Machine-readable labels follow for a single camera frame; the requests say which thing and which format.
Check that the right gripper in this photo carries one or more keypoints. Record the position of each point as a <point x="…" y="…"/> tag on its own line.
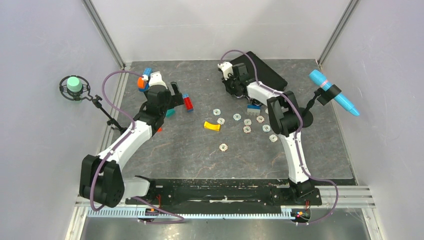
<point x="225" y="83"/>

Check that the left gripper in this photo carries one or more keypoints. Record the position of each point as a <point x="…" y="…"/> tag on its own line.
<point x="177" y="99"/>

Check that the black poker chip case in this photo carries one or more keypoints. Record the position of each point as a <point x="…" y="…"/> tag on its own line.
<point x="265" y="73"/>

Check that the blue 10 poker chip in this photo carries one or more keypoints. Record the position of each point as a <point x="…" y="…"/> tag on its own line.
<point x="216" y="112"/>
<point x="237" y="117"/>

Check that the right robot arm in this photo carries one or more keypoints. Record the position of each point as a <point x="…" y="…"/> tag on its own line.
<point x="284" y="117"/>

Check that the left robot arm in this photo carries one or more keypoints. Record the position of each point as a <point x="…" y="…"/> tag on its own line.
<point x="101" y="179"/>

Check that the red blue lego block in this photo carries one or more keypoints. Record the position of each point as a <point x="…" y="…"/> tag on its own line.
<point x="187" y="103"/>

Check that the teal block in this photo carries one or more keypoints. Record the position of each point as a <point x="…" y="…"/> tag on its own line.
<point x="170" y="113"/>

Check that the blue grey lego block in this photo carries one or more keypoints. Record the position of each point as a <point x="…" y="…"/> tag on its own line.
<point x="253" y="110"/>

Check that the blue orange toy car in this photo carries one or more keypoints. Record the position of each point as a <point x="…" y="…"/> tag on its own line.
<point x="143" y="81"/>

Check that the white 1 poker chip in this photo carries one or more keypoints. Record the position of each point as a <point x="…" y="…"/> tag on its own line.
<point x="220" y="120"/>

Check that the yellow arch block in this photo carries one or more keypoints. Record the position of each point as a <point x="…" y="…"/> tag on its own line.
<point x="213" y="127"/>

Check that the red 100 poker chip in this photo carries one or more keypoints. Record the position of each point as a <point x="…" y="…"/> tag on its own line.
<point x="247" y="129"/>

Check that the red poker chip near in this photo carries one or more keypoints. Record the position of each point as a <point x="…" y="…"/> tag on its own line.
<point x="223" y="147"/>

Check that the grey poker chip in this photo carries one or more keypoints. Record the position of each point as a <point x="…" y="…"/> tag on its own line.
<point x="273" y="138"/>

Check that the blue microphone on stand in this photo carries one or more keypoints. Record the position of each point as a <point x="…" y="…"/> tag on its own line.
<point x="325" y="93"/>

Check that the green microphone on stand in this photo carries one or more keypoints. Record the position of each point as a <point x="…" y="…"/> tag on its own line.
<point x="76" y="88"/>

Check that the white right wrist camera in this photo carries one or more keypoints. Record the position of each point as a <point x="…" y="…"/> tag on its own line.
<point x="227" y="69"/>

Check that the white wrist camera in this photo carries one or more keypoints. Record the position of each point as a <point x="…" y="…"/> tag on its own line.
<point x="156" y="79"/>
<point x="227" y="69"/>

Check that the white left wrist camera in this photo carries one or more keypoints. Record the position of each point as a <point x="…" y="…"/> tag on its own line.
<point x="156" y="79"/>

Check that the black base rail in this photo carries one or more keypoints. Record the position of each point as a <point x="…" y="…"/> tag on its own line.
<point x="230" y="196"/>

